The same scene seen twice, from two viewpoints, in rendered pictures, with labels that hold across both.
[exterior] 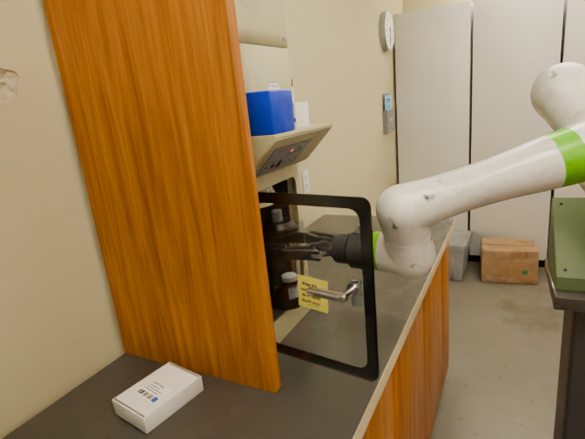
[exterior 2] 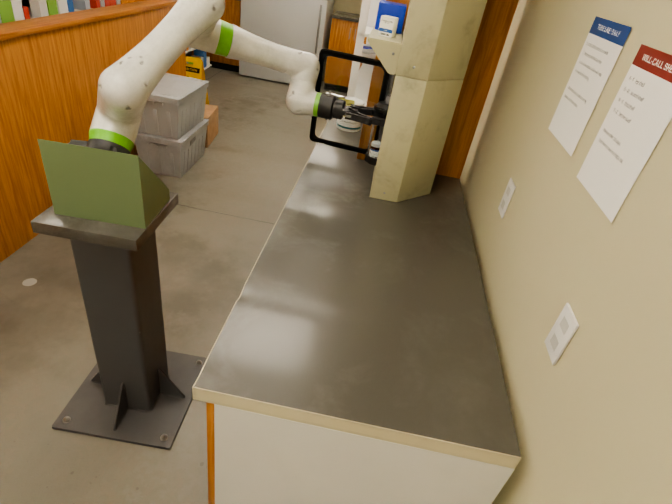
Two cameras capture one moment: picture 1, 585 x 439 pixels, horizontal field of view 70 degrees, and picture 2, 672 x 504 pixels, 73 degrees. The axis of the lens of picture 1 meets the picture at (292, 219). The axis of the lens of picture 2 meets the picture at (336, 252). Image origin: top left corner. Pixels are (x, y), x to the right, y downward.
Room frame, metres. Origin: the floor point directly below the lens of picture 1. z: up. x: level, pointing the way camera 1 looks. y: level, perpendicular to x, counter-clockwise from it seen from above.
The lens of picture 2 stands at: (2.63, -0.85, 1.75)
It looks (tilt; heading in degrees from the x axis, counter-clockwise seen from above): 34 degrees down; 153
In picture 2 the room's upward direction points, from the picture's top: 10 degrees clockwise
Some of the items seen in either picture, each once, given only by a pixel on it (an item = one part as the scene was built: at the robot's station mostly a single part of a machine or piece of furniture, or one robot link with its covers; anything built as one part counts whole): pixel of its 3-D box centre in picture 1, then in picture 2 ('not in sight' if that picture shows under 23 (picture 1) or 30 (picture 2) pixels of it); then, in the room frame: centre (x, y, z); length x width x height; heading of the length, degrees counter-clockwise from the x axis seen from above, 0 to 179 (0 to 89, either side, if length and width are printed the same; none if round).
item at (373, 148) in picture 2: not in sight; (382, 133); (1.08, 0.04, 1.15); 0.11 x 0.11 x 0.21
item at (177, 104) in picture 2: not in sight; (171, 105); (-1.19, -0.62, 0.49); 0.60 x 0.42 x 0.33; 151
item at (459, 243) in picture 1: (433, 253); not in sight; (3.48, -1.20, 0.17); 0.60 x 0.42 x 0.33; 59
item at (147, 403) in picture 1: (158, 394); not in sight; (0.83, 0.34, 0.96); 0.16 x 0.12 x 0.04; 142
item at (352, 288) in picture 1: (331, 291); not in sight; (0.78, -0.06, 1.20); 0.10 x 0.05 x 0.03; 54
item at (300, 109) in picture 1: (294, 114); (388, 26); (1.09, -0.03, 1.54); 0.05 x 0.05 x 0.06; 47
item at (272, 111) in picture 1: (263, 112); (390, 16); (0.96, 0.04, 1.56); 0.10 x 0.10 x 0.09; 61
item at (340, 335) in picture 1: (309, 284); (347, 104); (0.84, -0.02, 1.19); 0.30 x 0.01 x 0.40; 54
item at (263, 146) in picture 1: (288, 149); (384, 48); (1.05, -0.01, 1.46); 0.32 x 0.11 x 0.10; 151
